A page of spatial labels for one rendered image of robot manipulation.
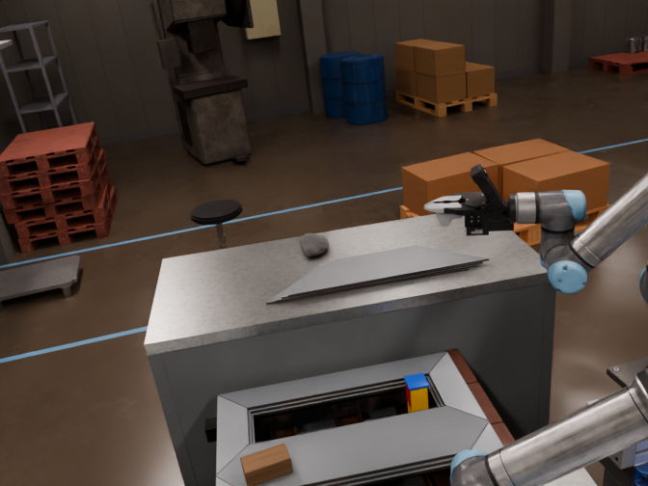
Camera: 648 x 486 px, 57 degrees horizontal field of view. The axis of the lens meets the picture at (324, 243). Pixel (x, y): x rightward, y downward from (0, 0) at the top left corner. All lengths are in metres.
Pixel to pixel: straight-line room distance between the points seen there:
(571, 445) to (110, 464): 2.49
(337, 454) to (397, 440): 0.17
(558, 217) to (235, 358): 1.03
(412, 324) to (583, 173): 2.94
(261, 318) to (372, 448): 0.52
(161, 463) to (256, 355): 1.28
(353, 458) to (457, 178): 3.25
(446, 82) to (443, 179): 3.90
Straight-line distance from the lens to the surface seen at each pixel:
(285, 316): 1.85
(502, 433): 1.75
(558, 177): 4.54
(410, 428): 1.72
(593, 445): 1.01
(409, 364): 1.95
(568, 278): 1.38
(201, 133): 7.24
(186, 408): 2.02
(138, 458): 3.14
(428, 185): 4.52
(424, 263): 2.02
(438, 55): 8.24
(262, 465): 1.61
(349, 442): 1.70
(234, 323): 1.87
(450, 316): 1.97
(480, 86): 8.64
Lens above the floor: 2.01
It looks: 25 degrees down
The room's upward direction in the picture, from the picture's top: 7 degrees counter-clockwise
